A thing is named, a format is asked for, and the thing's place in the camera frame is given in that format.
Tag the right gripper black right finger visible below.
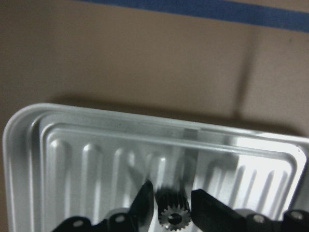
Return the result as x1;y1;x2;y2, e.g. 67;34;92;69
191;189;244;232

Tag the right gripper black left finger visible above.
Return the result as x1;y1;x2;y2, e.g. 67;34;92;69
129;180;154;232

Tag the small black bearing gear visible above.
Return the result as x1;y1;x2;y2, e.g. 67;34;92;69
155;188;191;231

